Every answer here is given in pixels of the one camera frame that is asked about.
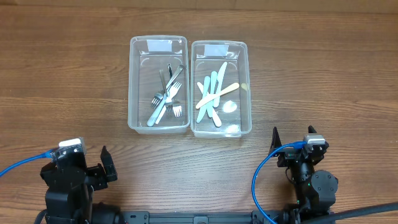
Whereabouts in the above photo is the white plastic knife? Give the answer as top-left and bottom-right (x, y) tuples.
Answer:
(197, 76), (211, 123)
(197, 82), (222, 128)

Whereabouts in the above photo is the beige plastic knife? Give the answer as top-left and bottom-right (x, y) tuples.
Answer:
(195, 83), (240, 109)

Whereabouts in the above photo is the light blue plastic knife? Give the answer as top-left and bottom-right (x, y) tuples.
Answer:
(213, 62), (228, 108)

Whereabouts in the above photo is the small silver metal fork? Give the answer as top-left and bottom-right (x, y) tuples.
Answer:
(159, 70), (172, 113)

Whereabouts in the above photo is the black handled metal fork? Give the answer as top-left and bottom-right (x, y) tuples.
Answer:
(167, 63), (183, 118)

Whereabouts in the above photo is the pale blue plastic knife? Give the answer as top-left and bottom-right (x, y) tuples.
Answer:
(207, 71), (218, 118)

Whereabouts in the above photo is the thin white plastic fork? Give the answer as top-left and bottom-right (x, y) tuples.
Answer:
(155, 82), (182, 124)

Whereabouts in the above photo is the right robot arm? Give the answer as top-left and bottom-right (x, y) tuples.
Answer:
(275, 126), (338, 216)

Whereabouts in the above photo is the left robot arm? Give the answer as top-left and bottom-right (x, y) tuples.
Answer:
(40, 145), (126, 224)

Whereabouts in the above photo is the right clear plastic container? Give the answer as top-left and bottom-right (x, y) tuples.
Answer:
(190, 40), (252, 138)

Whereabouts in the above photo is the clear plastic container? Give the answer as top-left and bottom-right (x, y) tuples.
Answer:
(127, 35), (190, 134)
(190, 40), (252, 138)

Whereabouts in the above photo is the left clear plastic container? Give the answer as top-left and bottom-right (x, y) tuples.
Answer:
(127, 35), (190, 134)

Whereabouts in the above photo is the right blue cable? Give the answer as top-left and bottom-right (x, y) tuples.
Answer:
(251, 141), (307, 224)

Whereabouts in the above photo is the blue cable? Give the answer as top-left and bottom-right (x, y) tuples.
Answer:
(251, 141), (307, 224)
(0, 149), (57, 178)

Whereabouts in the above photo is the left blue cable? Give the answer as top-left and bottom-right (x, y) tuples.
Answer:
(0, 149), (57, 178)

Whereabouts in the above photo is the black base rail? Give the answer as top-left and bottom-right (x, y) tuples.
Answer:
(123, 210), (269, 224)

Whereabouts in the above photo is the black cable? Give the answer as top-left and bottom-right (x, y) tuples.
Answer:
(300, 202), (398, 224)

